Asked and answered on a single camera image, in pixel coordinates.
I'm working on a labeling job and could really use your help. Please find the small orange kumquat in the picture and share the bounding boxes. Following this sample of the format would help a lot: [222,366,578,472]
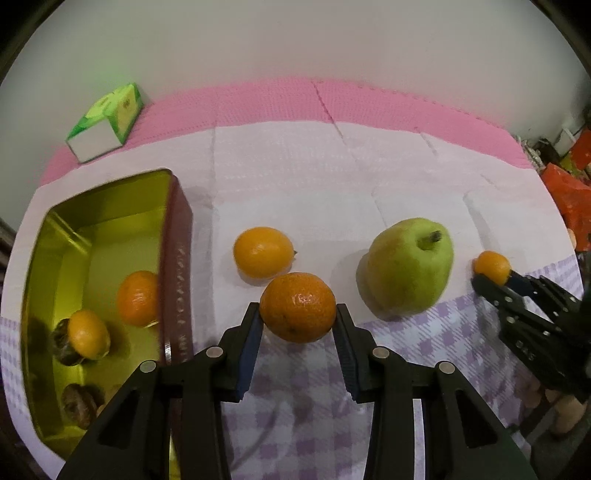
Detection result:
[473,250,512,286]

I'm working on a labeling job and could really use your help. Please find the dark brown mangosteen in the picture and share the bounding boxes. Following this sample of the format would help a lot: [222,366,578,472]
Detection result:
[61,383,104,430]
[51,318,83,366]

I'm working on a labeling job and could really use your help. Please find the small orange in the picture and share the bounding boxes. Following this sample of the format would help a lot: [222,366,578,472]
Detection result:
[67,309,111,361]

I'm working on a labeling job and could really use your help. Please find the green pear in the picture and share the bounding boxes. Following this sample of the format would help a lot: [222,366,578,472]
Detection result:
[356,218,454,320]

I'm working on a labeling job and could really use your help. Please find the orange tangerine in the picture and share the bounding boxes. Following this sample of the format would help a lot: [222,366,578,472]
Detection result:
[232,226,296,280]
[259,272,337,344]

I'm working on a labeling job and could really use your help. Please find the red orange bag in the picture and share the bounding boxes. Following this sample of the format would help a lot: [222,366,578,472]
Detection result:
[540,127,590,252]

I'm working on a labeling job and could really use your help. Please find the gold rectangular metal tin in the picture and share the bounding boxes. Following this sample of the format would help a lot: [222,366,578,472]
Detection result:
[21,169,193,459]

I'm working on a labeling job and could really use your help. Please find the pink purple checkered tablecloth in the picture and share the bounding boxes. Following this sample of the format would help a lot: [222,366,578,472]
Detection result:
[1,78,582,477]

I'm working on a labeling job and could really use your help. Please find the green white tissue box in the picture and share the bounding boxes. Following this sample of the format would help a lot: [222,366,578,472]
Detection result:
[66,83,143,163]

